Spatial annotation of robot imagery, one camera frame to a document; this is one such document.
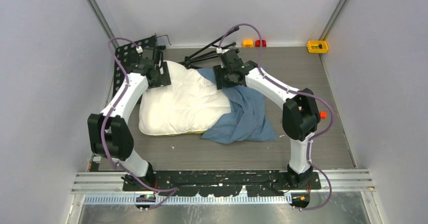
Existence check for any red toy brick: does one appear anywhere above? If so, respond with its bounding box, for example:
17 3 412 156
254 40 267 47

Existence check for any black folding tripod stand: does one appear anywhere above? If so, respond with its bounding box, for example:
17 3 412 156
178 36 222 69

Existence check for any small orange cube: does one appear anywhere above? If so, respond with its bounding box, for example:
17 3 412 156
319 111 328 120

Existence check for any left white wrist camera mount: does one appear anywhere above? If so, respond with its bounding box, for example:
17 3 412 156
136 46 143 54

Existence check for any black perforated music stand tray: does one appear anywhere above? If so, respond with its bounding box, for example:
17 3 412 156
113 34 158 96

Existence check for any aluminium rail frame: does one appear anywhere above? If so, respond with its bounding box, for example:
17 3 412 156
66 169 384 223

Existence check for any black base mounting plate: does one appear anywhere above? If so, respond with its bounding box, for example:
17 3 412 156
142 170 321 197

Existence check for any orange yellow toy brick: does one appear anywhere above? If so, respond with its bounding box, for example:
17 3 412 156
242 39 254 47

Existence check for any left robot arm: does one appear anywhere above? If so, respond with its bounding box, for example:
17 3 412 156
87 47 171 191

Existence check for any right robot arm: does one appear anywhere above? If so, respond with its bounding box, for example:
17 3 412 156
213 48 320 189

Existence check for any yellow toy block with knob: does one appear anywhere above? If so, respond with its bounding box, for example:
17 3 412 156
307 40 329 54

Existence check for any white pillow with yellow band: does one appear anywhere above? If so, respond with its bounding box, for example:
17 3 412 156
138 61 231 136

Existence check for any blue pillowcase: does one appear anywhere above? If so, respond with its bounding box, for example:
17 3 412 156
196 68 277 144

